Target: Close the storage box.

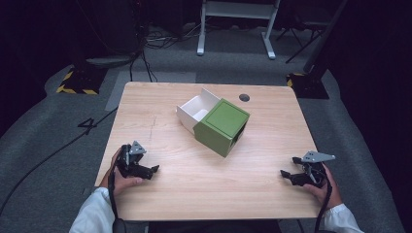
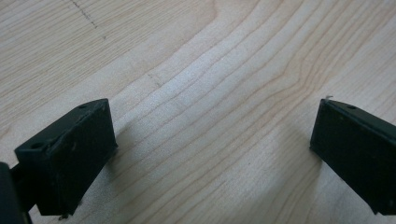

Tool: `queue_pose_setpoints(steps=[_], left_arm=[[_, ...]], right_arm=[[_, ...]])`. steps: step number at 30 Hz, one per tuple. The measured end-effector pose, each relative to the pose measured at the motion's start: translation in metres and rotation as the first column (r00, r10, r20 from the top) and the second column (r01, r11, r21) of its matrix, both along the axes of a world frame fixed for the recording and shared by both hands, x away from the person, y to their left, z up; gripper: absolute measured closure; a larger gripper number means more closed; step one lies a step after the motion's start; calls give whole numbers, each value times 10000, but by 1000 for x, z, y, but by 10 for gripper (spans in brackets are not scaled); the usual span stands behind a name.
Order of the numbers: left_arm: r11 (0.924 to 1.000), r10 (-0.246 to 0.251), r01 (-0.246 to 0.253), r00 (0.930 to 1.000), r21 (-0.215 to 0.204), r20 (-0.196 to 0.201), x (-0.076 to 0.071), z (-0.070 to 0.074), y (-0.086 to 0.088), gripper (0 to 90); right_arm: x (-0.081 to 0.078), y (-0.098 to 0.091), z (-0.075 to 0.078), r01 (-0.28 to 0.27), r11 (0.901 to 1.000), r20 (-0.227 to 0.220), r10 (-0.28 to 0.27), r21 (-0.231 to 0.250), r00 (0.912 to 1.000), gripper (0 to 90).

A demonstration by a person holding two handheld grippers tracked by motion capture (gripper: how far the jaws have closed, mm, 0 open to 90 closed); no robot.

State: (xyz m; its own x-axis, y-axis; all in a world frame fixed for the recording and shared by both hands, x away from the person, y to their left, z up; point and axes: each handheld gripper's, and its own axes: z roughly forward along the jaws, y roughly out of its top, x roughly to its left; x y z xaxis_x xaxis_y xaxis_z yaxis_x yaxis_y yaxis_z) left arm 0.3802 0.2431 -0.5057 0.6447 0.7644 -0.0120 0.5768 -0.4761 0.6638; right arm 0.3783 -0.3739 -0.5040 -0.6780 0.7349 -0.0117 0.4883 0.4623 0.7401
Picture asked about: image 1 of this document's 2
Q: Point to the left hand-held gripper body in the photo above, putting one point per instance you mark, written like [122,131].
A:
[127,161]

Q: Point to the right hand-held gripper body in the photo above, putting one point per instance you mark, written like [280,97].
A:
[315,173]

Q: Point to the white drawer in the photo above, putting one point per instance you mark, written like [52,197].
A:
[194,108]

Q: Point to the green drawer box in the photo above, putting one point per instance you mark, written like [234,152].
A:
[223,127]

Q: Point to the person's left hand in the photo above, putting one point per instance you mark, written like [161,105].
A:
[120,183]

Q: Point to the person's right hand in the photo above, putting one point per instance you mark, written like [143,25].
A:
[331,192]

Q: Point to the black striped stand base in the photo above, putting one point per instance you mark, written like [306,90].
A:
[82,82]
[309,85]

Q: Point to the dark round table grommet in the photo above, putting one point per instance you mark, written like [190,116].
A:
[244,97]

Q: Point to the person's dark clothing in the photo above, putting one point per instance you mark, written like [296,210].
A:
[213,227]

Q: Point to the black folding tripod stand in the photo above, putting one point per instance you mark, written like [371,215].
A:
[301,39]

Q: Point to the black slanted stand pole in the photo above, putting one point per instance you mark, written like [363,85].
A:
[325,35]

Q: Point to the dark equipment stand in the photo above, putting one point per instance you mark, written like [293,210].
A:
[113,32]

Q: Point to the white metal stand frame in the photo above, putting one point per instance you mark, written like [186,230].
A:
[239,9]

